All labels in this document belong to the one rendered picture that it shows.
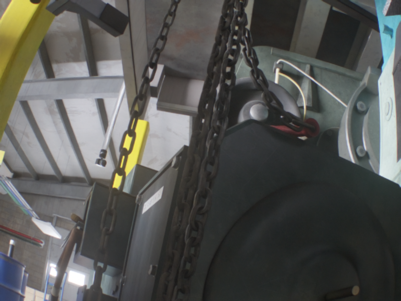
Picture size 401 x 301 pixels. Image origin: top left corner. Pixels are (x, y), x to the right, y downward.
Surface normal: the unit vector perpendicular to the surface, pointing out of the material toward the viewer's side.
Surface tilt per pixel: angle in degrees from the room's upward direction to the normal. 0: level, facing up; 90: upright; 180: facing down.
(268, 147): 90
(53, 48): 171
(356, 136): 90
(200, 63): 180
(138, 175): 90
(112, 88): 90
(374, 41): 180
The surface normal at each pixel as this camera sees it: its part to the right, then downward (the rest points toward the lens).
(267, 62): 0.03, -0.40
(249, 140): 0.36, -0.32
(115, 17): 0.75, -0.13
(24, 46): 0.98, 0.18
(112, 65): -0.04, 0.91
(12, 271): 0.88, -0.02
